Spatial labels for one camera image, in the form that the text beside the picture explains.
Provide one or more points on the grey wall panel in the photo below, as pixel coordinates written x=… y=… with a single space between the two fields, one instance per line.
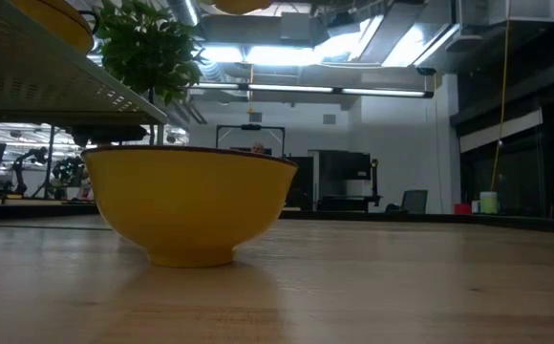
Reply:
x=255 y=117
x=329 y=119

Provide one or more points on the black ceiling camera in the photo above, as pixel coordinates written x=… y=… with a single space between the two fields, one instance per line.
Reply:
x=426 y=71

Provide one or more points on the grey office chair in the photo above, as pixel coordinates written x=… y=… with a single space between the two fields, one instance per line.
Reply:
x=415 y=200

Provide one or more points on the green container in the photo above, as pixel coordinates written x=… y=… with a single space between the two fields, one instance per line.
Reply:
x=488 y=203

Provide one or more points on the green potted plant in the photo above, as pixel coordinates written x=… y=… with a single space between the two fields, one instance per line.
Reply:
x=148 y=48

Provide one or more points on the green perforated metal shelf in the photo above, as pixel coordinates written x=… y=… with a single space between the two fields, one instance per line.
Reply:
x=43 y=81

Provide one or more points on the black cabinet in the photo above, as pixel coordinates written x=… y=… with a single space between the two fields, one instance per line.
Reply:
x=303 y=181
x=348 y=167

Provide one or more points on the black tripod stand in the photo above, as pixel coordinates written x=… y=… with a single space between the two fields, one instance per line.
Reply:
x=375 y=181

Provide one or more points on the black background robot arm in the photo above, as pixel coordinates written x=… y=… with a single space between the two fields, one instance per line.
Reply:
x=24 y=167
x=69 y=172

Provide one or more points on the black background station frame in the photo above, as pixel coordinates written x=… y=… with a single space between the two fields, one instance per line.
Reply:
x=250 y=127

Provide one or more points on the long ceiling light tube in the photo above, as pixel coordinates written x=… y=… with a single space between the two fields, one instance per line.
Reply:
x=305 y=89

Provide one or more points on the silver round pipe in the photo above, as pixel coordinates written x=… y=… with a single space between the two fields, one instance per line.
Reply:
x=186 y=12

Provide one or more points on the person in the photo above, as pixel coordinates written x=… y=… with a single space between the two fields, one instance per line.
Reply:
x=258 y=147

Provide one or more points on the red container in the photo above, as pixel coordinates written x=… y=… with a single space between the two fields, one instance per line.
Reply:
x=462 y=208

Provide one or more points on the silver ceiling duct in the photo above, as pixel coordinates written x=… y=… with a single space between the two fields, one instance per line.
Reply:
x=401 y=33

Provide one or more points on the white ceiling box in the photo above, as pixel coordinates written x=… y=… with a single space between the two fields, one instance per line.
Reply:
x=506 y=12

